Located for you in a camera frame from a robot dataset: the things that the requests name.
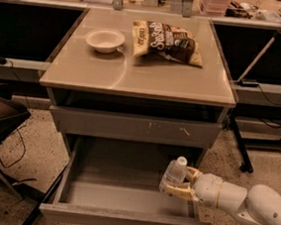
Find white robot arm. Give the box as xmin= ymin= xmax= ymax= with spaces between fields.
xmin=159 ymin=167 xmax=281 ymax=225

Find sea salt chip bag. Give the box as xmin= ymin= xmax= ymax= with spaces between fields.
xmin=133 ymin=20 xmax=203 ymax=67

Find closed upper drawer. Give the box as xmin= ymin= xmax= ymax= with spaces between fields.
xmin=50 ymin=105 xmax=221 ymax=149

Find clear plastic water bottle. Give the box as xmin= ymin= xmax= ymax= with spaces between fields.
xmin=159 ymin=157 xmax=187 ymax=193

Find black table leg frame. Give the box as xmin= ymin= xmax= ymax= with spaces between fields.
xmin=230 ymin=112 xmax=281 ymax=172

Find white paper bowl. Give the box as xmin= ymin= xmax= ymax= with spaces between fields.
xmin=85 ymin=28 xmax=125 ymax=54

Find black power adapter right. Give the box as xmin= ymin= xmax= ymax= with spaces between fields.
xmin=238 ymin=78 xmax=258 ymax=88

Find open lower drawer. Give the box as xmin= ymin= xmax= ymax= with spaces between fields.
xmin=40 ymin=136 xmax=211 ymax=225

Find white stick with cap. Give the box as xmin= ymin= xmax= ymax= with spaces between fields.
xmin=234 ymin=30 xmax=281 ymax=84

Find black floor cable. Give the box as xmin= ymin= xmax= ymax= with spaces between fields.
xmin=0 ymin=59 xmax=48 ymax=188

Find pink stacked bins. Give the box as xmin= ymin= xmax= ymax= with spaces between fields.
xmin=198 ymin=0 xmax=231 ymax=17

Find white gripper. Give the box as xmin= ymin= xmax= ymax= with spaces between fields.
xmin=166 ymin=166 xmax=224 ymax=208

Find grey drawer cabinet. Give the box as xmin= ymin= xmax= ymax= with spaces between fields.
xmin=34 ymin=2 xmax=245 ymax=152

